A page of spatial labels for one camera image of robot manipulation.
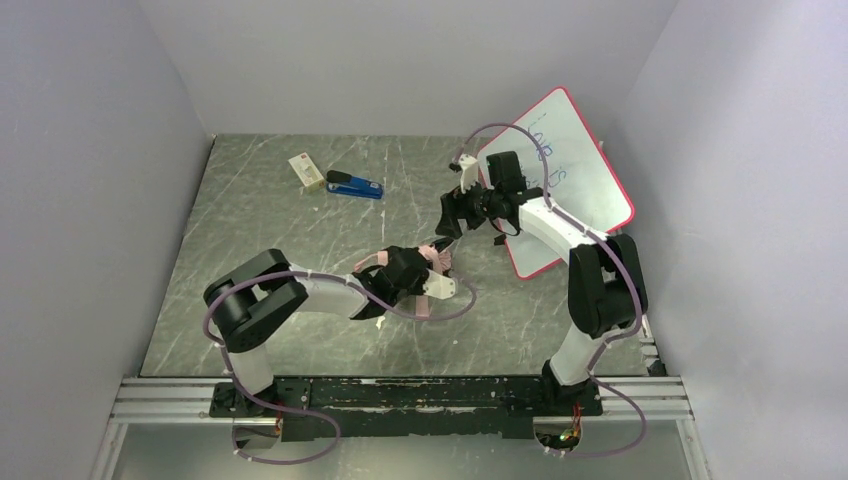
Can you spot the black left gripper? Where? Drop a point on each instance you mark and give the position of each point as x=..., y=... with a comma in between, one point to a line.
x=416, y=263

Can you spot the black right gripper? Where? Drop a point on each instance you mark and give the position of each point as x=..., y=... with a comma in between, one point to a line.
x=456, y=210

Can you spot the pink and black folding umbrella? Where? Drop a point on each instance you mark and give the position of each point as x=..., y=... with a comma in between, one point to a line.
x=436, y=253

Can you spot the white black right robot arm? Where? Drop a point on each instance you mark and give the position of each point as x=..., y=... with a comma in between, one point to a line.
x=606, y=292

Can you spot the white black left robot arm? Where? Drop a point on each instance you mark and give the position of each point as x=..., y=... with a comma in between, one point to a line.
x=254, y=300

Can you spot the blue black marker eraser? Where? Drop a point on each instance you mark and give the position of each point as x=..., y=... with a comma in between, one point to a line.
x=343, y=183

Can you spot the red framed whiteboard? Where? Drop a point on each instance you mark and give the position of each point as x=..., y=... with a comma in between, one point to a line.
x=580, y=179

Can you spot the small white card box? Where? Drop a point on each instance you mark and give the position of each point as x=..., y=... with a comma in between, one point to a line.
x=307, y=172

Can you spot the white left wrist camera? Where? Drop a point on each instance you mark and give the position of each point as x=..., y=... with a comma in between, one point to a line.
x=439, y=286

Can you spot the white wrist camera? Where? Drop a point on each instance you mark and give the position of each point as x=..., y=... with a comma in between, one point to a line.
x=468, y=168
x=439, y=286

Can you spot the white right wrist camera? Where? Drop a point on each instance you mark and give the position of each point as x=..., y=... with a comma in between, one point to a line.
x=468, y=168

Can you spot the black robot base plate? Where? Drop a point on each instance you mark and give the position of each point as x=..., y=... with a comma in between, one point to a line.
x=319, y=407

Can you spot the aluminium frame rail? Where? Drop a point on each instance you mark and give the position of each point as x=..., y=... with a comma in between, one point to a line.
x=646, y=418

